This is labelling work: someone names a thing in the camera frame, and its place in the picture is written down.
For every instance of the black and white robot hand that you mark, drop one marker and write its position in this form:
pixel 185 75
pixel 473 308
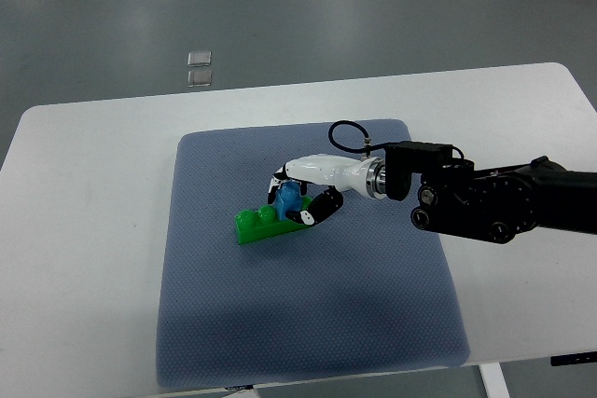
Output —
pixel 338 173

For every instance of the blue toy block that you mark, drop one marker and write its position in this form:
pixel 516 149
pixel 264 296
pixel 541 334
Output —
pixel 287 199

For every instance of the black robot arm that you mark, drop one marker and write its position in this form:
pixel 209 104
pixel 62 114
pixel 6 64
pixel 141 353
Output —
pixel 493 205

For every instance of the green four-stud toy block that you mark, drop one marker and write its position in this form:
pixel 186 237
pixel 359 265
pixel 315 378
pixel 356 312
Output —
pixel 262 223

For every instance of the blue-grey textured mat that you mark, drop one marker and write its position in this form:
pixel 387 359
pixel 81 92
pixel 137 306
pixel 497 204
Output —
pixel 363 292

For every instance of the lower metal floor plate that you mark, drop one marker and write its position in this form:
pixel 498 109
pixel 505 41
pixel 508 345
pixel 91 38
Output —
pixel 199 78

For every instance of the metal floor plate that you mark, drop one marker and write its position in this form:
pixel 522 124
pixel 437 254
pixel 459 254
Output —
pixel 199 58
pixel 199 78

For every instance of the upper metal floor plate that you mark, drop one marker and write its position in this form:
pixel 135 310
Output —
pixel 199 58

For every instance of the white table leg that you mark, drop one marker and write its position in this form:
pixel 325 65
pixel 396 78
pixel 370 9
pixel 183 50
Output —
pixel 493 380

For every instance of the black table control panel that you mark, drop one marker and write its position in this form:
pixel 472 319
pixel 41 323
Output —
pixel 574 359

